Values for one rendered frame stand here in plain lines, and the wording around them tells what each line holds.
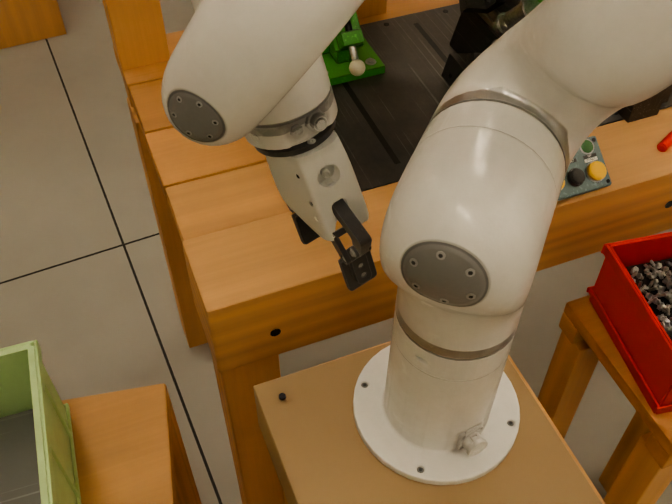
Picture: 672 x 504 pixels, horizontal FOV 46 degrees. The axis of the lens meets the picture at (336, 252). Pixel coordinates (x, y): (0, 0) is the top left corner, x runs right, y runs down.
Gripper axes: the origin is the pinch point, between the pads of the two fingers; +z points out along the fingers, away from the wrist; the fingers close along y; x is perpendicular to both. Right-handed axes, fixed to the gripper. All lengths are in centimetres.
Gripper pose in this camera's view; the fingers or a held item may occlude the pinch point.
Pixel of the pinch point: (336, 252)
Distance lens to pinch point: 79.0
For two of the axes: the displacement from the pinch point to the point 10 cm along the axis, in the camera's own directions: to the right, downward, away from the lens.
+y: -5.1, -4.9, 7.1
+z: 2.4, 7.1, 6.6
